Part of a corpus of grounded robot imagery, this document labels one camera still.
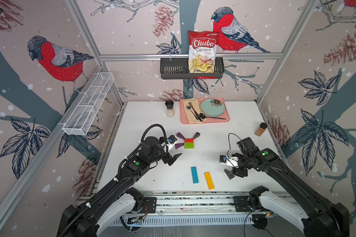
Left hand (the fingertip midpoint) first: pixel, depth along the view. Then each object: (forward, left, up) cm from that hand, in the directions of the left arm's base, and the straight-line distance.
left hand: (177, 143), depth 77 cm
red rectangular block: (+12, -7, -18) cm, 23 cm away
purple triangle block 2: (+7, 0, -16) cm, 18 cm away
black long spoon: (+32, -18, -17) cm, 41 cm away
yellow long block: (-14, -18, -18) cm, 29 cm away
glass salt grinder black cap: (+35, +7, -13) cm, 38 cm away
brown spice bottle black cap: (+16, -54, -12) cm, 58 cm away
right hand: (-7, -30, -10) cm, 32 cm away
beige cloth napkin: (+45, -14, -17) cm, 50 cm away
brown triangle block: (+15, -12, -16) cm, 25 cm away
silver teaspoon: (+41, -8, -17) cm, 45 cm away
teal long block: (-10, -10, -18) cm, 23 cm away
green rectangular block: (+8, -7, -18) cm, 21 cm away
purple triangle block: (+14, -1, -16) cm, 22 cm away
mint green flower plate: (+42, -27, -18) cm, 53 cm away
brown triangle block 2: (-12, -30, -16) cm, 36 cm away
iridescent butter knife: (+36, -14, -18) cm, 43 cm away
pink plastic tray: (+35, -35, -18) cm, 53 cm away
